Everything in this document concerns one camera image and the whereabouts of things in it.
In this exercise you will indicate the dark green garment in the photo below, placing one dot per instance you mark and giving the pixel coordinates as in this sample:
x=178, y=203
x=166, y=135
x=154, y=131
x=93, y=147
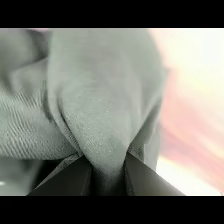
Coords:
x=100, y=96

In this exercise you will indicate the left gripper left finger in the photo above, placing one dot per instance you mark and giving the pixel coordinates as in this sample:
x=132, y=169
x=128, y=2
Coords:
x=68, y=181

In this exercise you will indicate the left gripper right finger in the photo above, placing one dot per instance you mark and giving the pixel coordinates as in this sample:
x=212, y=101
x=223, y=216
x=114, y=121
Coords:
x=146, y=181

